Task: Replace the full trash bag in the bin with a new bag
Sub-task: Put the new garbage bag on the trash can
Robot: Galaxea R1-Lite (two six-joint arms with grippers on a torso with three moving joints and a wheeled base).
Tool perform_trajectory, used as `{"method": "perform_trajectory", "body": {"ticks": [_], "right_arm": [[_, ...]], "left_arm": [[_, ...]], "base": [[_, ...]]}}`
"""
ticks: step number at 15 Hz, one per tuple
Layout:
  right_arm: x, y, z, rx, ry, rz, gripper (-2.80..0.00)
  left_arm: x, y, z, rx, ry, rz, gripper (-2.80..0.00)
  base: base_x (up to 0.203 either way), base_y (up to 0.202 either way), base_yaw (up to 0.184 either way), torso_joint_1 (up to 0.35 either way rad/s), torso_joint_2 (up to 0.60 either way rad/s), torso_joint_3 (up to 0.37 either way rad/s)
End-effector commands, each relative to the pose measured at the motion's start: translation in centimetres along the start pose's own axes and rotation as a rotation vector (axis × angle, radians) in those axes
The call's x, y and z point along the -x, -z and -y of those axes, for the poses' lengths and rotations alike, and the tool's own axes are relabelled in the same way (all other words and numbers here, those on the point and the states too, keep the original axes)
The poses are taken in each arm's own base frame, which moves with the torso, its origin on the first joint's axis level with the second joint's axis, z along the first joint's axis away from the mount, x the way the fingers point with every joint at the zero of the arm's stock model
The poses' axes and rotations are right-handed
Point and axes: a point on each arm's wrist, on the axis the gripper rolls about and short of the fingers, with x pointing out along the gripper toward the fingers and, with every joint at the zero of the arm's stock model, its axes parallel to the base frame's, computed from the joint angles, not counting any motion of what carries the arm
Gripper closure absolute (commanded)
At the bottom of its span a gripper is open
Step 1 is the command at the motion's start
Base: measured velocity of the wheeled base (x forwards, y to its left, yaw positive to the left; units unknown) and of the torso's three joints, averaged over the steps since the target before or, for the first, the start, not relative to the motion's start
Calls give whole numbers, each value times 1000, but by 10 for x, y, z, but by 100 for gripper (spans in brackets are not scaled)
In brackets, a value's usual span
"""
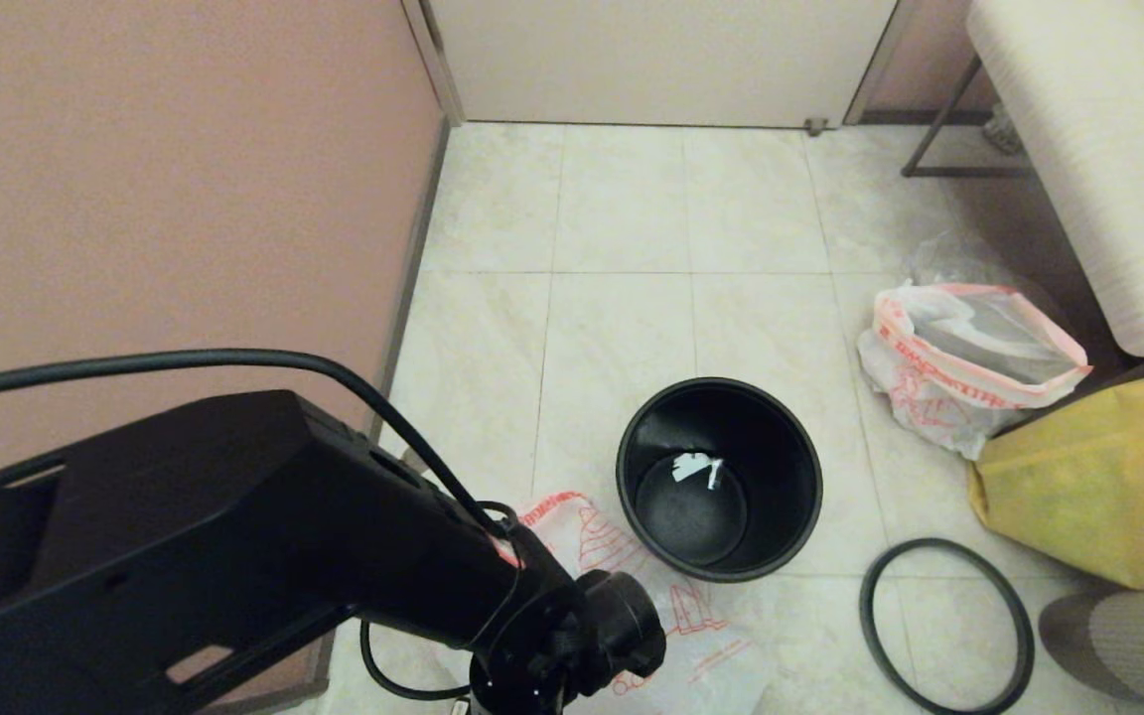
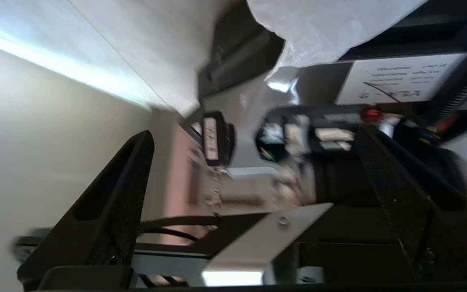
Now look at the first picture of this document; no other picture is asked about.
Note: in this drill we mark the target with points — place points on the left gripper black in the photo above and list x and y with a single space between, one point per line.
527 675

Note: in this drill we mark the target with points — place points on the white cartoon-print plastic bag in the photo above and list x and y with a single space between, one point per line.
711 665

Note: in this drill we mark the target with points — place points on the black round trash bin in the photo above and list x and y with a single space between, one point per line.
781 467

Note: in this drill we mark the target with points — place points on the used white red-print trash bag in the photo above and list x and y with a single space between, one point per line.
929 397

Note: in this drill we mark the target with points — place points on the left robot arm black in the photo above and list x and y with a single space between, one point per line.
234 526

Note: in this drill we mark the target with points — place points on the yellow fabric tote bag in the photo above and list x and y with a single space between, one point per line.
1078 487

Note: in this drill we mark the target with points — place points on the clear plastic bag dark contents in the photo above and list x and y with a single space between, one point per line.
939 263

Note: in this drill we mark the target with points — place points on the small grey round floor disc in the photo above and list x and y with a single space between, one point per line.
413 459

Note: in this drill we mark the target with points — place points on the white paper scrap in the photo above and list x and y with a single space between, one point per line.
691 465

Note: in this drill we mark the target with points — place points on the small metal door stop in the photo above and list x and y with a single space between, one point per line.
816 127

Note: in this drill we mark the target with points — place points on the beige door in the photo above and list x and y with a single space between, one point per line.
661 60

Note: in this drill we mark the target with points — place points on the small clear plastic item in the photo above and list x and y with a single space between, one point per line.
1004 134

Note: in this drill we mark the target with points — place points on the white wood-grain table top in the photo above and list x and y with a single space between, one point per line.
1108 149

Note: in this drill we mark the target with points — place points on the left wrist camera black cylinder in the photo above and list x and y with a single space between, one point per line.
627 626

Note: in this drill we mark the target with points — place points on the dark metal table frame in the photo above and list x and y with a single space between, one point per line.
959 173

